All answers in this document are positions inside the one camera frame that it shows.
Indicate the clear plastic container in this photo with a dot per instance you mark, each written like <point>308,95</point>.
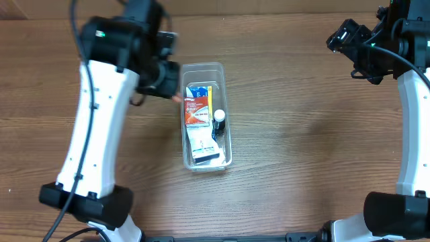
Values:
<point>207,74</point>

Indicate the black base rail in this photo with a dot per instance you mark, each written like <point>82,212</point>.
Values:
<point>288,237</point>

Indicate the red white medicine box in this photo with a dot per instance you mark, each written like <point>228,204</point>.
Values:
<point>196,112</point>

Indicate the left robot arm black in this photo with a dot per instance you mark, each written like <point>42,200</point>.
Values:
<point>120,56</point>

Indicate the blue yellow VapoDrops box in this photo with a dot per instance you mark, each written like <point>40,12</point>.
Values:
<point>202,91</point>

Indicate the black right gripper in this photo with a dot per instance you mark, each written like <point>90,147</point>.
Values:
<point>364,62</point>

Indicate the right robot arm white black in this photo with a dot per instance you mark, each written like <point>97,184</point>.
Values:
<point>403,215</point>

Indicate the dark syrup bottle white cap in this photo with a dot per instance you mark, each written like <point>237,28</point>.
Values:
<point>219,121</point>

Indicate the orange tablet tube white cap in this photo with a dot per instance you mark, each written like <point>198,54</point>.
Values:
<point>177,99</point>

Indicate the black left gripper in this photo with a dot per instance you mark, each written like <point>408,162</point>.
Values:
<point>169,79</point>

